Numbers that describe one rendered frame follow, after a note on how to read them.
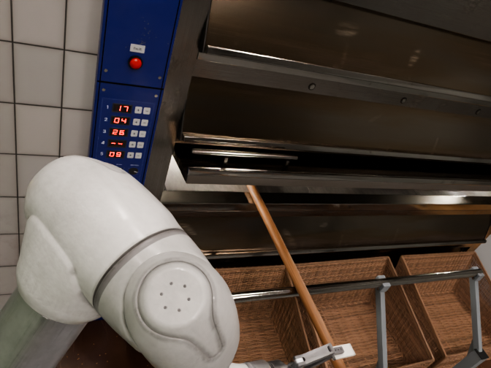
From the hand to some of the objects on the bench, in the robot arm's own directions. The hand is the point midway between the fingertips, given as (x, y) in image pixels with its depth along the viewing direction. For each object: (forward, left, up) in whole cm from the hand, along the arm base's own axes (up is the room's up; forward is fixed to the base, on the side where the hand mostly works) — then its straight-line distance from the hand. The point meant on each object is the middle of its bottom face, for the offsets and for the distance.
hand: (337, 363), depth 106 cm
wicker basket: (-3, +34, -61) cm, 70 cm away
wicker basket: (+55, +34, -61) cm, 89 cm away
